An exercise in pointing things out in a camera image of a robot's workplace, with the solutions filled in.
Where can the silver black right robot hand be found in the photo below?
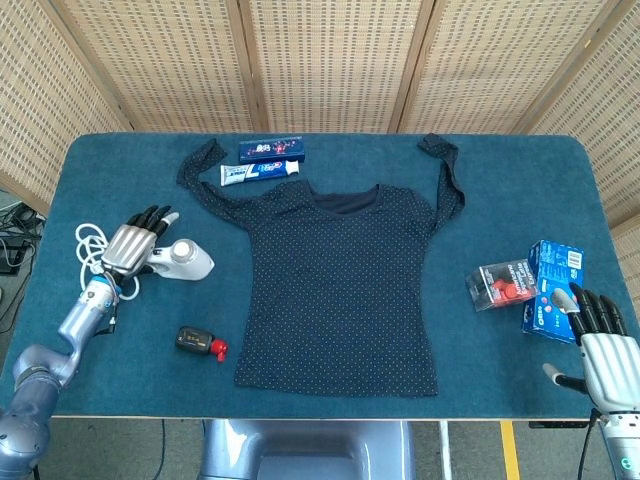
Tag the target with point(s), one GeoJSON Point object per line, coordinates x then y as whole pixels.
{"type": "Point", "coordinates": [612, 365]}

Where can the white handheld garment steamer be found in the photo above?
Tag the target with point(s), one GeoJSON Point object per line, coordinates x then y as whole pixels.
{"type": "Point", "coordinates": [192, 262]}

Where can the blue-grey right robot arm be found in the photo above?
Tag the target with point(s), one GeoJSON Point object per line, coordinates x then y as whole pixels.
{"type": "Point", "coordinates": [622, 445]}

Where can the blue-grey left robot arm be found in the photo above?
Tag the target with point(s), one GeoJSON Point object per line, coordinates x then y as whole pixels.
{"type": "Point", "coordinates": [75, 325]}

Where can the navy polka dot long-sleeve shirt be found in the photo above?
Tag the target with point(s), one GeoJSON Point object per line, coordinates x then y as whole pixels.
{"type": "Point", "coordinates": [350, 280]}

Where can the blue Oreo cookie box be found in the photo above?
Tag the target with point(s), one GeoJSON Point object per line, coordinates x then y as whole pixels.
{"type": "Point", "coordinates": [555, 265]}

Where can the clear plastic capsule box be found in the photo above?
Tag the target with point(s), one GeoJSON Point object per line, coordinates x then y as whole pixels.
{"type": "Point", "coordinates": [505, 290]}

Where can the white table leg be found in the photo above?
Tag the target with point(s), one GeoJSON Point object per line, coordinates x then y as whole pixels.
{"type": "Point", "coordinates": [445, 450]}

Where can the woven rattan screen panel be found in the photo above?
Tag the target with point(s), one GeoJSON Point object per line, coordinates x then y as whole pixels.
{"type": "Point", "coordinates": [165, 60]}
{"type": "Point", "coordinates": [330, 60]}
{"type": "Point", "coordinates": [35, 100]}
{"type": "Point", "coordinates": [610, 125]}
{"type": "Point", "coordinates": [500, 60]}

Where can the blue-grey robot torso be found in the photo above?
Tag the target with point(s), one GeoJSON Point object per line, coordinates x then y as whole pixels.
{"type": "Point", "coordinates": [300, 450]}

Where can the blue toothpaste carton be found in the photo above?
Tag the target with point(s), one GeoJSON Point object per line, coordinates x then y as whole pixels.
{"type": "Point", "coordinates": [270, 149]}

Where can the white blue toothpaste tube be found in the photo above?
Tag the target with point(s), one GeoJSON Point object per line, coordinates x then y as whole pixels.
{"type": "Point", "coordinates": [255, 173]}

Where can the black bottle with red cap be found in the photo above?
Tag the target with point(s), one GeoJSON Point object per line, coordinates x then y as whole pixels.
{"type": "Point", "coordinates": [192, 340]}

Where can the teal table cover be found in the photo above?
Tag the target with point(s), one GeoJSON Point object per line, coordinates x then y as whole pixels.
{"type": "Point", "coordinates": [150, 380]}

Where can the black under-table bracket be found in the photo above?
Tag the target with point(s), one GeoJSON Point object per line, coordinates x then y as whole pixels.
{"type": "Point", "coordinates": [557, 425]}

